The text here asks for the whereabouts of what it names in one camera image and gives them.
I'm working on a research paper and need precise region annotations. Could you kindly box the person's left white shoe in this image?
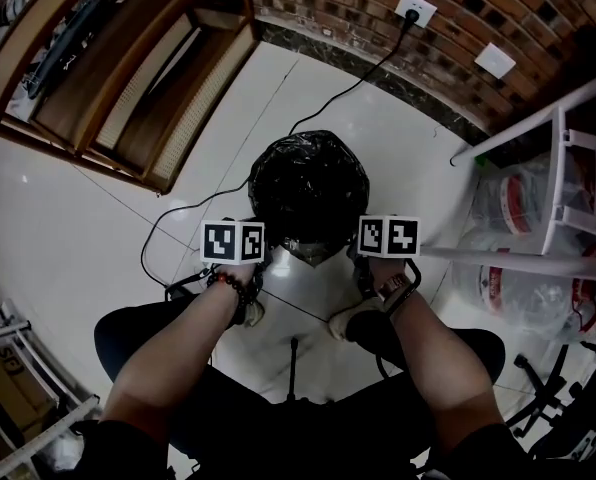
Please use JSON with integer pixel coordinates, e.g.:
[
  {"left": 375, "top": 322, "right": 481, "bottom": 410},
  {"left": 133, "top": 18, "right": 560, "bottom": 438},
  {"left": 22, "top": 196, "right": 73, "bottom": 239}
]
[{"left": 241, "top": 296, "right": 267, "bottom": 330}]

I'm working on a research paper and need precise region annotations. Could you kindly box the person's white shoe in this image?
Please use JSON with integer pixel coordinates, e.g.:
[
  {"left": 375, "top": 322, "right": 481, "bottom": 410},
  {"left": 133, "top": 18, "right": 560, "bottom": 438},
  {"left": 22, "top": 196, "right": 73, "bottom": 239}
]
[
  {"left": 327, "top": 295, "right": 385, "bottom": 342},
  {"left": 241, "top": 296, "right": 267, "bottom": 330}
]

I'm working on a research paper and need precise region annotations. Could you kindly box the black power cable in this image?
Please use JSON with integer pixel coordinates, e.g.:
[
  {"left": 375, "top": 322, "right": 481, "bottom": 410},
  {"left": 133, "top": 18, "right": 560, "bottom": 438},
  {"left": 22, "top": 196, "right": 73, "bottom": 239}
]
[{"left": 140, "top": 10, "right": 422, "bottom": 289}]

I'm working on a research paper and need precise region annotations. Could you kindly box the white metal rack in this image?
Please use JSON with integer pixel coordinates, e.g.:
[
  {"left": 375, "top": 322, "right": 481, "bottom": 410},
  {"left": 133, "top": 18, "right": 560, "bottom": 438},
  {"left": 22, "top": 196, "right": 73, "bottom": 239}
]
[
  {"left": 0, "top": 297, "right": 102, "bottom": 480},
  {"left": 420, "top": 62, "right": 596, "bottom": 354}
]

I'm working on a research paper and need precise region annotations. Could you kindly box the wooden shelf rack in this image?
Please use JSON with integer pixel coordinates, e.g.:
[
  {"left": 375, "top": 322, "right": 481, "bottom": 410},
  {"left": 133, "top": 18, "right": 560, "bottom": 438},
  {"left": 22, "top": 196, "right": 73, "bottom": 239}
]
[{"left": 0, "top": 0, "right": 259, "bottom": 197}]

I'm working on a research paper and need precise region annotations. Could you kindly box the person's left forearm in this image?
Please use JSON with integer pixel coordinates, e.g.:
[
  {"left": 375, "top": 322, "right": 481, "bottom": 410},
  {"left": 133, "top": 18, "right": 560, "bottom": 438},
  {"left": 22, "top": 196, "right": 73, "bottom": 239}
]
[{"left": 100, "top": 262, "right": 259, "bottom": 449}]

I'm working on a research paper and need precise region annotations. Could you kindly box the brown cardboard box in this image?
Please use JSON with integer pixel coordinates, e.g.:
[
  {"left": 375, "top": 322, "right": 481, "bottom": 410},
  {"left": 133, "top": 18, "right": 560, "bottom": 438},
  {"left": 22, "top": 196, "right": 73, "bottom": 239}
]
[{"left": 0, "top": 347, "right": 59, "bottom": 444}]

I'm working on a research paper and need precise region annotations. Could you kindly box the clear plastic bag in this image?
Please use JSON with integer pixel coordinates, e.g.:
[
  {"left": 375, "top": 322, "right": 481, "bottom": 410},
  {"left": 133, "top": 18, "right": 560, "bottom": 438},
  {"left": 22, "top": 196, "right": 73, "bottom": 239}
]
[
  {"left": 470, "top": 162, "right": 564, "bottom": 235},
  {"left": 450, "top": 227, "right": 596, "bottom": 342}
]

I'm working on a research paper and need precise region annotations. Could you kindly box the dark bead bracelet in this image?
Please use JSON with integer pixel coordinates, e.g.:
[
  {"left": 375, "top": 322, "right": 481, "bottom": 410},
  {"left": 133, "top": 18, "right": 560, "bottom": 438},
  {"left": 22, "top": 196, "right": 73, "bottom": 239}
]
[{"left": 205, "top": 270, "right": 255, "bottom": 327}]

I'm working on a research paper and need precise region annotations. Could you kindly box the black office chair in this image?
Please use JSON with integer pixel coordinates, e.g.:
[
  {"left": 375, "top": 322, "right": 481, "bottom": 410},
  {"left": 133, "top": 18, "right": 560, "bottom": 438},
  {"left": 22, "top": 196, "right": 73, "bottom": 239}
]
[{"left": 507, "top": 342, "right": 596, "bottom": 480}]

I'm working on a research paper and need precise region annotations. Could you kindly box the black tripod stand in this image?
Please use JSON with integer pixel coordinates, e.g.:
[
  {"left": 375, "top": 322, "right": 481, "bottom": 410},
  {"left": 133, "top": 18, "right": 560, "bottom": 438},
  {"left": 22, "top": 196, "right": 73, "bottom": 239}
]
[{"left": 285, "top": 337, "right": 302, "bottom": 405}]

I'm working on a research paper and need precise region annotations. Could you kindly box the person's right white shoe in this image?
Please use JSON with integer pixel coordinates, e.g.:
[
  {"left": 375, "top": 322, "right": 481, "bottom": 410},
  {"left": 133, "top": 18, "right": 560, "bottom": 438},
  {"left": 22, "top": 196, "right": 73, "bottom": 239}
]
[{"left": 327, "top": 295, "right": 385, "bottom": 342}]

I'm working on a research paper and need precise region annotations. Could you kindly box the metal wristwatch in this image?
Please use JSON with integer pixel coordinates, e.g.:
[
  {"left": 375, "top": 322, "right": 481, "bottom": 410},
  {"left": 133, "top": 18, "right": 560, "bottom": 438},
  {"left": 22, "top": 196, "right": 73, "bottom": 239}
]
[{"left": 377, "top": 275, "right": 412, "bottom": 302}]

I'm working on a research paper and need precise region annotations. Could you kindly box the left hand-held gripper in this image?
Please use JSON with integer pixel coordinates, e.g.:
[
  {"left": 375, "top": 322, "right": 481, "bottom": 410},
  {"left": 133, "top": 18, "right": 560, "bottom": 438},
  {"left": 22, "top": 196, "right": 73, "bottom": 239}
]
[{"left": 199, "top": 215, "right": 268, "bottom": 269}]

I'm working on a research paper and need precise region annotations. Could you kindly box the person's black shirt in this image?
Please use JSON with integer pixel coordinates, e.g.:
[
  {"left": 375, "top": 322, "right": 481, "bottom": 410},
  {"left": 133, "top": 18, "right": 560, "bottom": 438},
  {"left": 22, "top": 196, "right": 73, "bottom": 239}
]
[{"left": 72, "top": 367, "right": 529, "bottom": 480}]

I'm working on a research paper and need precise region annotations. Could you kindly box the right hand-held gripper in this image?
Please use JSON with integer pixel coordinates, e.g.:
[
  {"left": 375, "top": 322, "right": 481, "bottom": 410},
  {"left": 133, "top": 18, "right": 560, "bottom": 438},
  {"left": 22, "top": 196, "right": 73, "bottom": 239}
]
[{"left": 350, "top": 212, "right": 423, "bottom": 270}]

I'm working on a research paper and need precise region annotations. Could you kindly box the white wall socket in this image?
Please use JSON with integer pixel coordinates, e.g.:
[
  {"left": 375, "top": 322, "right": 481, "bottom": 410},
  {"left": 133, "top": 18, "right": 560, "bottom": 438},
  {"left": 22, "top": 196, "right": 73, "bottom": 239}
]
[{"left": 395, "top": 0, "right": 438, "bottom": 30}]

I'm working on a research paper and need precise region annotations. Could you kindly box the silver metal trash bin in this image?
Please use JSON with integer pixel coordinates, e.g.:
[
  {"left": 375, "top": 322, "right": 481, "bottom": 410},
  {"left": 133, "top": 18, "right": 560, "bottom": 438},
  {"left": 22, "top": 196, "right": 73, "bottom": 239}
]
[{"left": 265, "top": 241, "right": 363, "bottom": 322}]

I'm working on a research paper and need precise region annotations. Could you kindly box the black garbage bag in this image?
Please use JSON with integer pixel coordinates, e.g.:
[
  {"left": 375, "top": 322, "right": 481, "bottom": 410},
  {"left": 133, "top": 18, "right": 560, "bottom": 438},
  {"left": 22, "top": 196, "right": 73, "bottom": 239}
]
[{"left": 250, "top": 128, "right": 372, "bottom": 269}]

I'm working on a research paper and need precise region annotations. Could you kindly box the blank white wall plate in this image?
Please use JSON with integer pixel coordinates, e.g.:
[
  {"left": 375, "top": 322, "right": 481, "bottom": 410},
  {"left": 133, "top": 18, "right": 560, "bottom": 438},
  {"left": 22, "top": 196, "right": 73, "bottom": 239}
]
[{"left": 474, "top": 41, "right": 518, "bottom": 80}]

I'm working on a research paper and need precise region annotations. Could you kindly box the person's right forearm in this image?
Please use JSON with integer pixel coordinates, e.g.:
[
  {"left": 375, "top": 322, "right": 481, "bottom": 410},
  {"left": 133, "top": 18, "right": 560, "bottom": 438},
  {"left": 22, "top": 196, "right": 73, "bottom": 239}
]
[{"left": 377, "top": 280, "right": 507, "bottom": 457}]

